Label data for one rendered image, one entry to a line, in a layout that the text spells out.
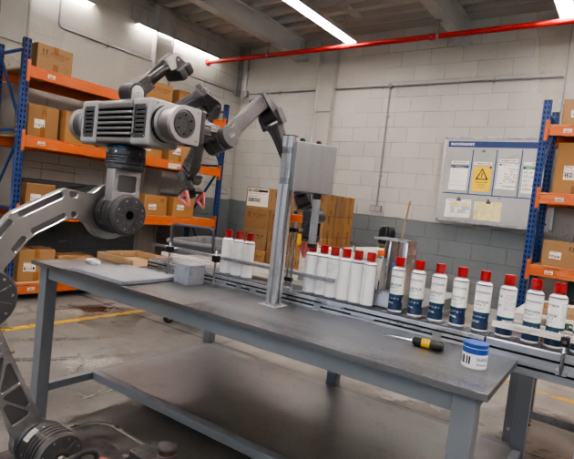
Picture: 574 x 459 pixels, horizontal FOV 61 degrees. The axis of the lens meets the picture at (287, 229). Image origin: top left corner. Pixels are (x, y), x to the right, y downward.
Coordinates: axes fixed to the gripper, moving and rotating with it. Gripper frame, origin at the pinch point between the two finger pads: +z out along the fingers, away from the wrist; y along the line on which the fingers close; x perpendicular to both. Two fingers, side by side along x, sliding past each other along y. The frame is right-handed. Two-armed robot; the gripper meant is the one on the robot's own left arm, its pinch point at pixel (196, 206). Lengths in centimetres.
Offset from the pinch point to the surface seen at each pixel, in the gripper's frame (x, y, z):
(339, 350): -62, -44, 96
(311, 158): -70, -13, 26
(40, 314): 80, -43, 14
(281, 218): -49, -16, 40
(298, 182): -62, -16, 33
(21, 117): 193, 58, -236
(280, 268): -37, -14, 56
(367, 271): -63, -1, 73
